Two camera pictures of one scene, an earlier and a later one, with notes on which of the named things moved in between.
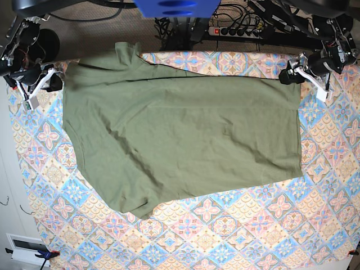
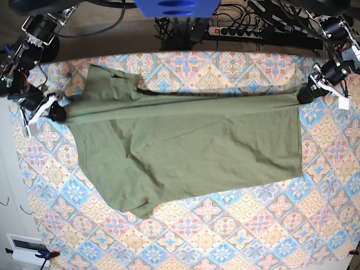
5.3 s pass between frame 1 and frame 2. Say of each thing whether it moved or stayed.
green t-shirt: moved
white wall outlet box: stayed
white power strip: stayed
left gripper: moved
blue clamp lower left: stayed
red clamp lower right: stayed
